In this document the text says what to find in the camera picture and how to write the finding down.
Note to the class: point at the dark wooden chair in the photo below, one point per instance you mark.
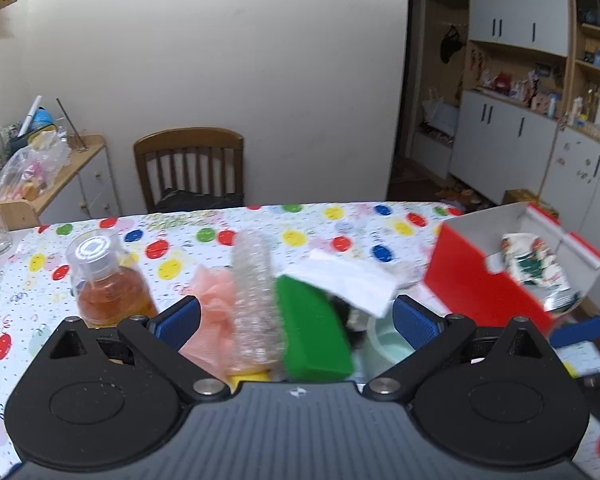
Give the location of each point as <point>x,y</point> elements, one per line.
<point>190,142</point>

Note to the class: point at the yellow cloth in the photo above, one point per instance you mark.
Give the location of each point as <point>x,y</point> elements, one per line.
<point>247,378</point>

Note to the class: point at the black hanging bag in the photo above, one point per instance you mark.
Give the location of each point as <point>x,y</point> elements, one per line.
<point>451,45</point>

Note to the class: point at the wooden side cabinet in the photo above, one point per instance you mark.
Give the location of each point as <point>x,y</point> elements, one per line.
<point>95,185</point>

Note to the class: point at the white paper bag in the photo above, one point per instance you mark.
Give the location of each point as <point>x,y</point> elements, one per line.
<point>442,115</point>

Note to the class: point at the amber liquid plastic bottle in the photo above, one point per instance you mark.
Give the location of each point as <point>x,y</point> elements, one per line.
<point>105,300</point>

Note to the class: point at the white tissue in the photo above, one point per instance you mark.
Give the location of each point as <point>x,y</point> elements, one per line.
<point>350,280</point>

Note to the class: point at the clear plastic bag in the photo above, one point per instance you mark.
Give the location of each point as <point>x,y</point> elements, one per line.
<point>25,170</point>

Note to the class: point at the white lower cabinet with stickers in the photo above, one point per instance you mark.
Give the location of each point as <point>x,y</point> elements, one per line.
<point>580,170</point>

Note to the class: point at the row of small shelf ornaments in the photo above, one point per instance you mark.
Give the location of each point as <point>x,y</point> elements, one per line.
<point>525,87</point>

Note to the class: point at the light green bowl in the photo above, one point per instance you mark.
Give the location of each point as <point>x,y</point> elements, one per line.
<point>385,345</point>

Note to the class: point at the white tube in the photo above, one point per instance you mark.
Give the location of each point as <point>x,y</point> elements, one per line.
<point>30,115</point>

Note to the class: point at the clear bubble wrap roll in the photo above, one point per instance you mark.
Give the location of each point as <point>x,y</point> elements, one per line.
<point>252,300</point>

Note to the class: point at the light wooden chair back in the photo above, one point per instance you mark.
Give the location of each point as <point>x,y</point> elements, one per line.
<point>20,212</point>

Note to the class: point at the printed wrapper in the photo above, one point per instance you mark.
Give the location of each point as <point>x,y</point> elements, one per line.
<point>530,260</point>

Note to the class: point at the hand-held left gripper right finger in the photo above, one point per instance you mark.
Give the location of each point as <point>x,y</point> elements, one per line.
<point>415,325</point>

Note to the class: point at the pink mesh bath sponge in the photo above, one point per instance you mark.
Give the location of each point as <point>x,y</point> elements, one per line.
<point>212,305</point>

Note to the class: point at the balloon print tablecloth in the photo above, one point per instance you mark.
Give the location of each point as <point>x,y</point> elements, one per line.
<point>290,225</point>

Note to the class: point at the green sponge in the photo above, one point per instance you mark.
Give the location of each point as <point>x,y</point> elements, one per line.
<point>312,330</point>

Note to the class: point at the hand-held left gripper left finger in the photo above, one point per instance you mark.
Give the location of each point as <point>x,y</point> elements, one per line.
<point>180,317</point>

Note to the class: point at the blue canister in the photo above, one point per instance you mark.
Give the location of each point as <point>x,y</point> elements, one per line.
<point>44,119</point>

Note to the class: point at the wide white upper cabinet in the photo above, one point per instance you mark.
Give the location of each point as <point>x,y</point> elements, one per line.
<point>517,5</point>

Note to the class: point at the red and white box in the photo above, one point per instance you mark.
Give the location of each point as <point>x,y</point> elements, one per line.
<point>460,270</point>

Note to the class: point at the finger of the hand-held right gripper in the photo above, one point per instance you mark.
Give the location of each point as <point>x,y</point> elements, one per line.
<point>580,331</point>

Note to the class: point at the black chair cushion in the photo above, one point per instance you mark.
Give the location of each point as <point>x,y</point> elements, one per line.
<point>195,200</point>

